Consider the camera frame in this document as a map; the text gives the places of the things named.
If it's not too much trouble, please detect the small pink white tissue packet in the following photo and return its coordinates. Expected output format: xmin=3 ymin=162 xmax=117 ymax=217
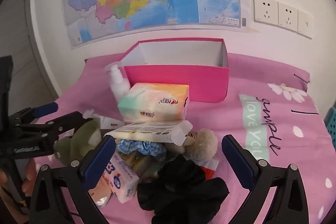
xmin=104 ymin=153 xmax=139 ymax=204

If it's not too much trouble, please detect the blue gingham scrunchie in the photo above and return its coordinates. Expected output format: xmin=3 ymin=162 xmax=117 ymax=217
xmin=116 ymin=139 xmax=167 ymax=161

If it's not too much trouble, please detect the person's left hand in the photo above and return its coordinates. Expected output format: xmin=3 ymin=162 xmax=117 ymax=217
xmin=21 ymin=160 xmax=36 ymax=195

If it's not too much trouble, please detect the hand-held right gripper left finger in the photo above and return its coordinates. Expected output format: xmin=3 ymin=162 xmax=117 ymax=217
xmin=28 ymin=135 xmax=117 ymax=224

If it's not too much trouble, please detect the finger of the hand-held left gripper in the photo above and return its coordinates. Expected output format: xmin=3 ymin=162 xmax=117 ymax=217
xmin=7 ymin=102 xmax=59 ymax=133
xmin=18 ymin=111 xmax=92 ymax=148

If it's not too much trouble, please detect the clear plastic lid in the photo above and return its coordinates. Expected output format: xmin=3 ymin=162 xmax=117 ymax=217
xmin=105 ymin=63 xmax=132 ymax=102

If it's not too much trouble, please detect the white packet with yellow label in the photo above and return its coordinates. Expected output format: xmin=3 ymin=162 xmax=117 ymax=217
xmin=104 ymin=120 xmax=193 ymax=147

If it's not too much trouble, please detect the green plush toy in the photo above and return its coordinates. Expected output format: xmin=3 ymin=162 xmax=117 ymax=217
xmin=54 ymin=118 xmax=103 ymax=165

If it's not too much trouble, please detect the peach packet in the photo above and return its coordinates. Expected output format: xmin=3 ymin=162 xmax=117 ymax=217
xmin=88 ymin=179 xmax=113 ymax=207

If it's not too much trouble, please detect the beige teddy bear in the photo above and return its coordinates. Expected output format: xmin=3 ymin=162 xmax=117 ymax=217
xmin=165 ymin=129 xmax=218 ymax=161

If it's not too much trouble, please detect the grey door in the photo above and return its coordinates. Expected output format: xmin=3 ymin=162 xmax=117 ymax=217
xmin=0 ymin=0 xmax=59 ymax=109

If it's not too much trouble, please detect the pale yellow green packet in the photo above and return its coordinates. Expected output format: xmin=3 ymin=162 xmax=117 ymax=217
xmin=119 ymin=152 xmax=160 ymax=177

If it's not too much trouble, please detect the black scrunchie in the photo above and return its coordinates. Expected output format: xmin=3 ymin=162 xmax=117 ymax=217
xmin=137 ymin=154 xmax=230 ymax=216

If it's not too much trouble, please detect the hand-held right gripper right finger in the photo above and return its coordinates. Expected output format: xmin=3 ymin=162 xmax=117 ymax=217
xmin=221 ymin=134 xmax=310 ymax=224

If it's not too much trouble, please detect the pastel tissue pack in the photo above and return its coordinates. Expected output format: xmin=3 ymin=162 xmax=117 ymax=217
xmin=117 ymin=83 xmax=190 ymax=122

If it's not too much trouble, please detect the red and white packet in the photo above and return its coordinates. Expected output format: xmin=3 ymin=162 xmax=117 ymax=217
xmin=199 ymin=158 xmax=219 ymax=180

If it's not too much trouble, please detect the pink printed blanket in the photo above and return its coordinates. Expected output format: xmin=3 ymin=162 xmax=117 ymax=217
xmin=34 ymin=53 xmax=334 ymax=224

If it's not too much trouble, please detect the pink cardboard box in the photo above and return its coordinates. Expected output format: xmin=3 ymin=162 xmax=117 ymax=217
xmin=123 ymin=38 xmax=230 ymax=103

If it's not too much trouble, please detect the white paper packet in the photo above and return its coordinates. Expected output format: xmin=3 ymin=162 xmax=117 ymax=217
xmin=99 ymin=116 xmax=124 ymax=136

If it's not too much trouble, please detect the blue plastic basket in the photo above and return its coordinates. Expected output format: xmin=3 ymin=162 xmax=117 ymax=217
xmin=324 ymin=107 xmax=336 ymax=148

